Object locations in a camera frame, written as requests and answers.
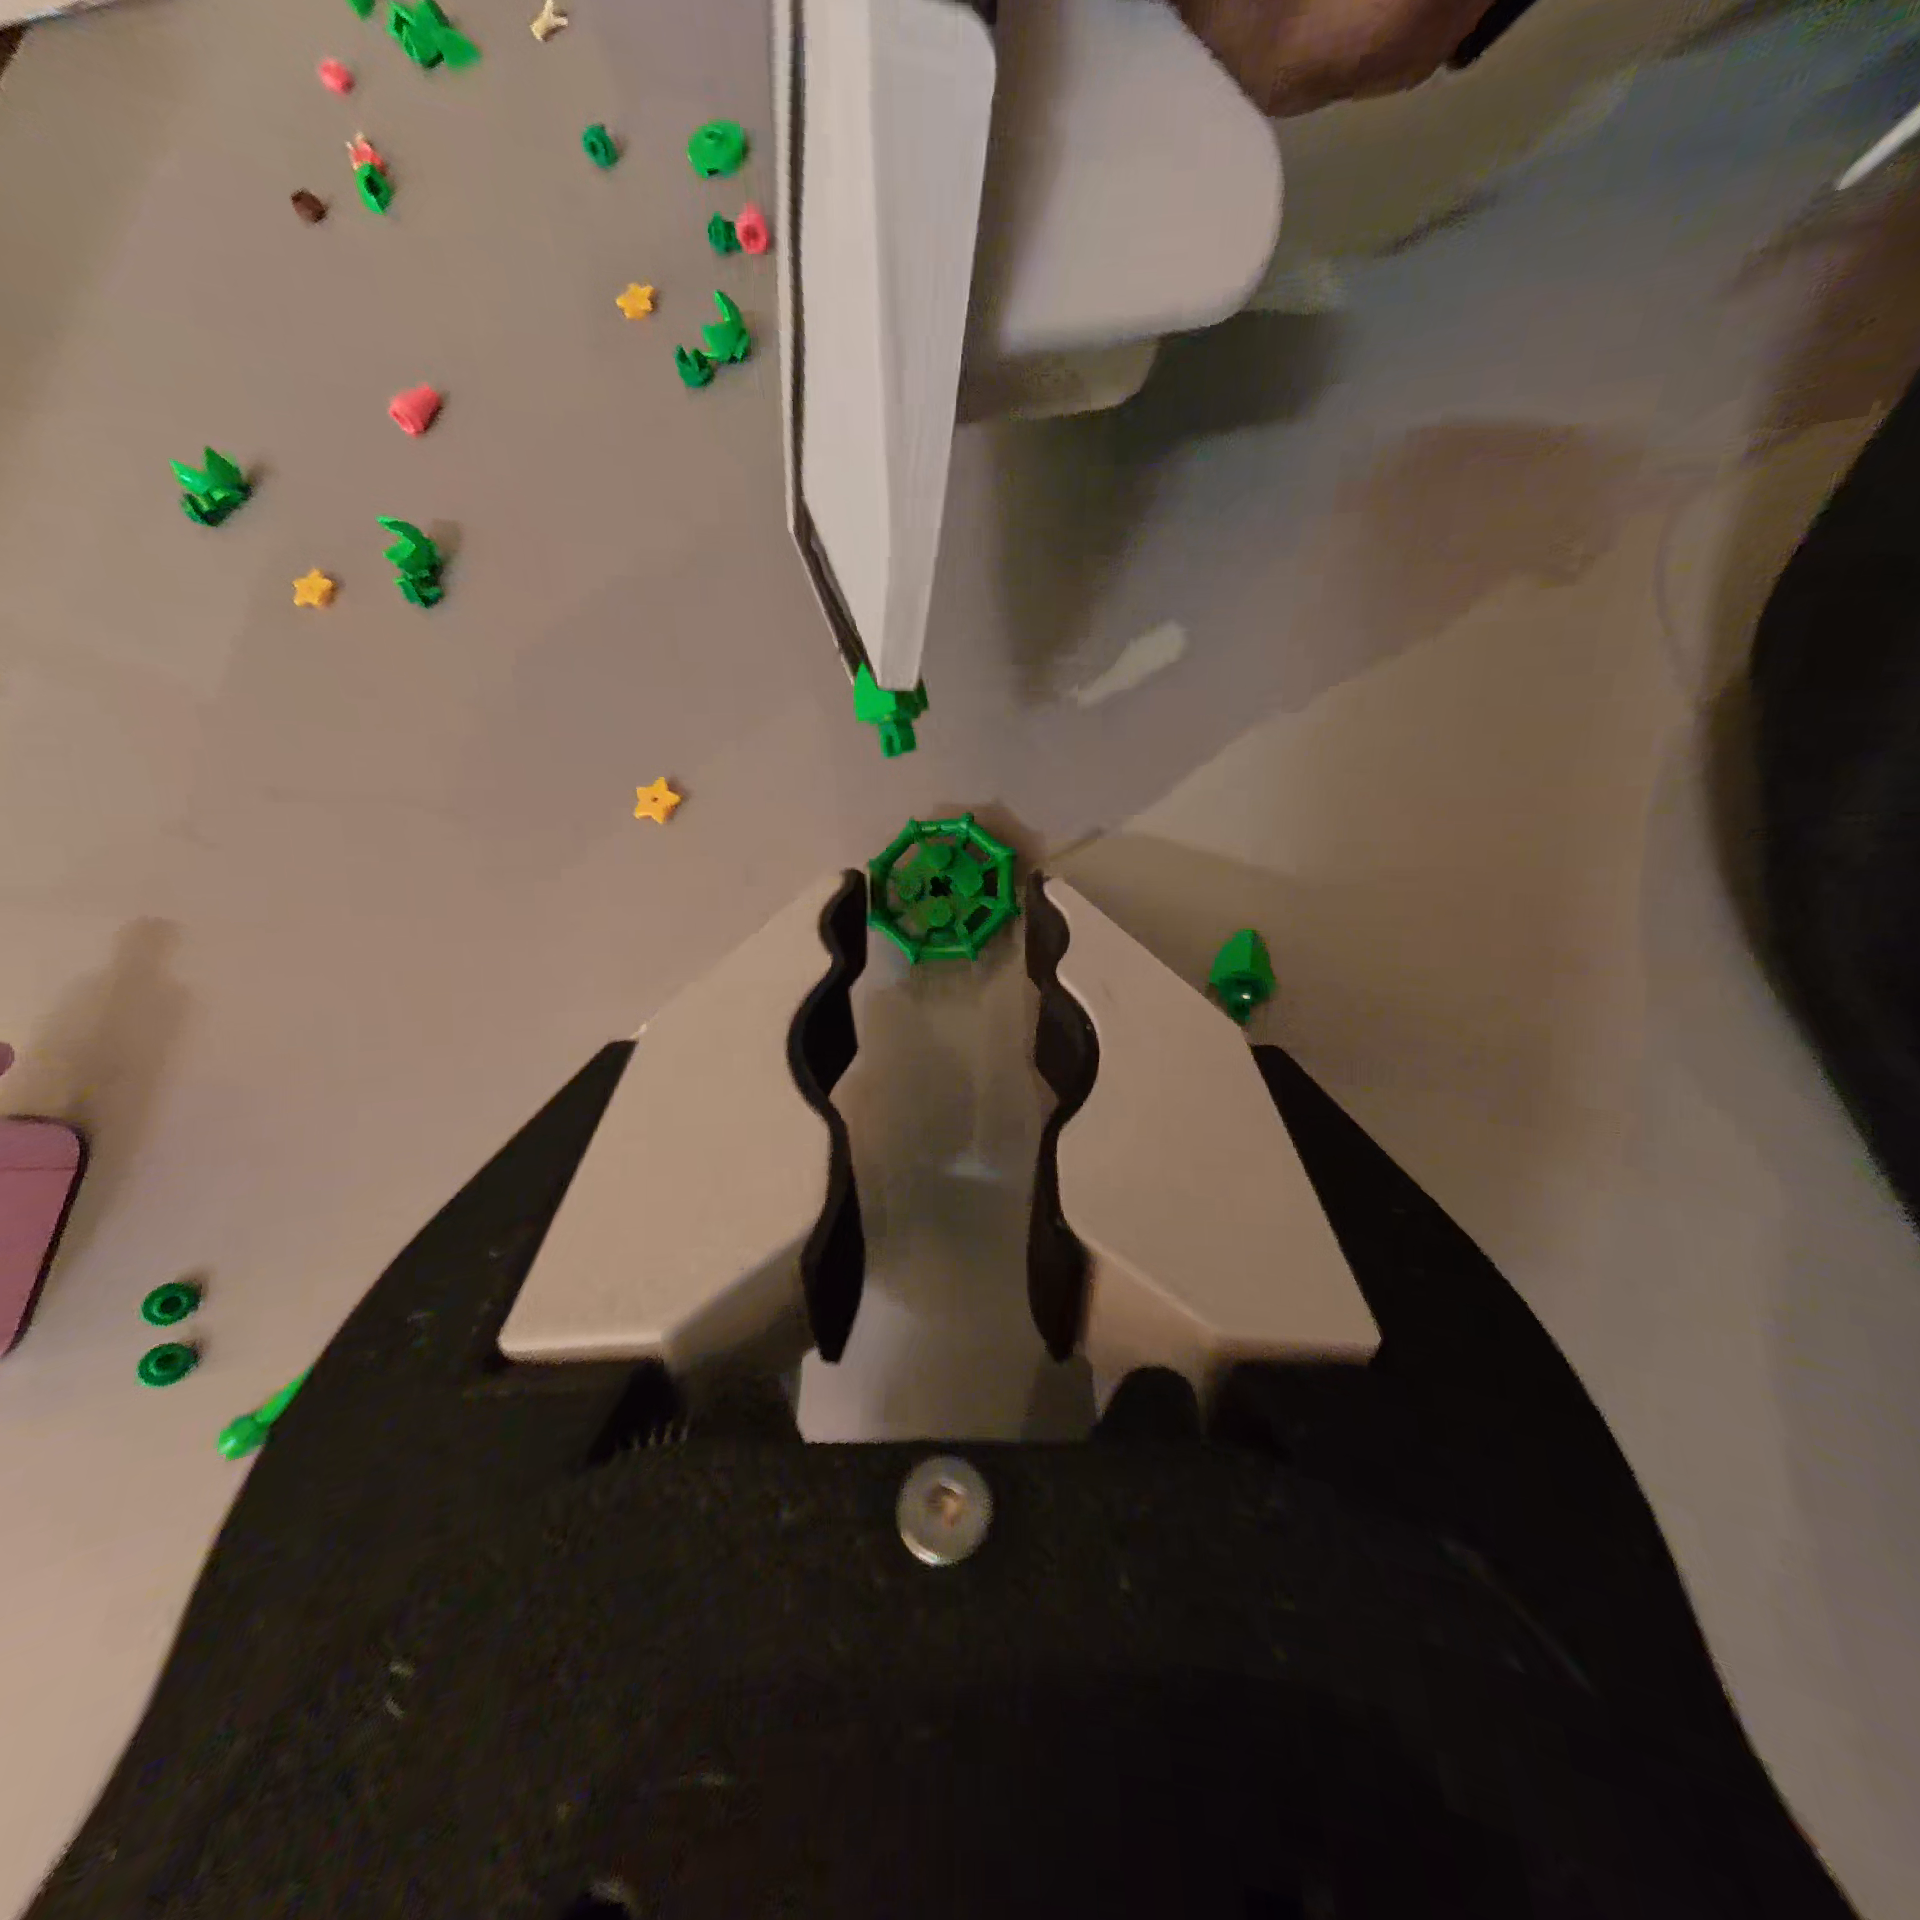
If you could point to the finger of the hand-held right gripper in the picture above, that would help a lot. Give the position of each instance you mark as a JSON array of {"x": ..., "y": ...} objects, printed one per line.
[
  {"x": 789, "y": 300},
  {"x": 891, "y": 300}
]

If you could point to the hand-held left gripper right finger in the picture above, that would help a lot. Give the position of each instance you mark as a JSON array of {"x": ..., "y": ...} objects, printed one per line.
[{"x": 1214, "y": 1202}]

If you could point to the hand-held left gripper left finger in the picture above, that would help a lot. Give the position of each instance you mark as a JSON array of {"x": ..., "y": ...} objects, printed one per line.
[{"x": 675, "y": 1202}]

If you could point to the green toy leaf piece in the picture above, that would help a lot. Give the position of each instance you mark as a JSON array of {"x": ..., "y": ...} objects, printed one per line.
[{"x": 1242, "y": 968}]

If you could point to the green toy web disc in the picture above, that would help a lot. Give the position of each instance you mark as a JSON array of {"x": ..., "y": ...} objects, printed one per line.
[{"x": 942, "y": 887}]

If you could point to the small green toy piece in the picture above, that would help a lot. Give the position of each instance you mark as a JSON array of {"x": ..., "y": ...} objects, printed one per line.
[{"x": 888, "y": 714}]

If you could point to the person's right hand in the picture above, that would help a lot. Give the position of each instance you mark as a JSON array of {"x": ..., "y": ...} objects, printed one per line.
[{"x": 1319, "y": 54}]

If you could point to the green toy leaf cluster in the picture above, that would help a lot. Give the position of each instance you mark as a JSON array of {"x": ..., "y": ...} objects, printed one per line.
[
  {"x": 210, "y": 488},
  {"x": 411, "y": 558}
]

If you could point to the green toy stalk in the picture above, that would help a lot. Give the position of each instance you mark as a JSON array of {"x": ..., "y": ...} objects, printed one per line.
[{"x": 264, "y": 1419}]

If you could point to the pink plastic toy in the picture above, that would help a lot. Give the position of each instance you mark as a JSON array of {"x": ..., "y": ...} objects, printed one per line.
[{"x": 30, "y": 1231}]

